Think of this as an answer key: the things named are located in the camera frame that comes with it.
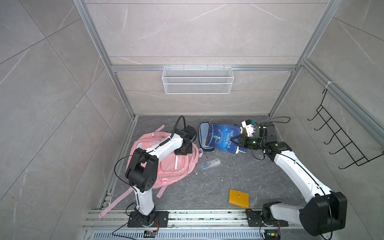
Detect light blue pencil case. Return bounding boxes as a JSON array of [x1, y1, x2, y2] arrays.
[[199, 122, 215, 152]]

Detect aluminium mounting rail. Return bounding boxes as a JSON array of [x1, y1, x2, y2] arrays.
[[82, 209, 332, 231]]

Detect blue Little Prince book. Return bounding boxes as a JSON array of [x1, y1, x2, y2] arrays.
[[205, 123, 243, 154]]

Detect clear plastic ruler case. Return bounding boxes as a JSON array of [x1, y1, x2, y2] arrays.
[[201, 158, 221, 170]]

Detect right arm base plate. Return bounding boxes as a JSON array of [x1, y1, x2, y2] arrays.
[[245, 209, 289, 227]]

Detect yellow leather wallet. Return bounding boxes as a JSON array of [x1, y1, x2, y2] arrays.
[[229, 190, 249, 209]]

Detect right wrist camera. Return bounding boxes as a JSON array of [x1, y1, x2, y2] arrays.
[[242, 120, 260, 137]]

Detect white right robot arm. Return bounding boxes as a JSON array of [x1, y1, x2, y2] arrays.
[[231, 120, 348, 236]]

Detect pink student backpack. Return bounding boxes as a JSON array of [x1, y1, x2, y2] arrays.
[[98, 124, 204, 219]]

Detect white wire mesh basket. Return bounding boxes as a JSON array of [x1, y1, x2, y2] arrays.
[[162, 67, 234, 95]]

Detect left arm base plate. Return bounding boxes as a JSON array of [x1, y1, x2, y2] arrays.
[[127, 211, 169, 228]]

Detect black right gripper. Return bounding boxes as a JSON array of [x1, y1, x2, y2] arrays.
[[230, 133, 266, 151]]

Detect black wire hook rack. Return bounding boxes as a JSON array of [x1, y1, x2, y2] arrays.
[[307, 89, 384, 170]]

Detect Animal Farm book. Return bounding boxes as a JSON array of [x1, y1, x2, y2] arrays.
[[239, 128, 248, 154]]

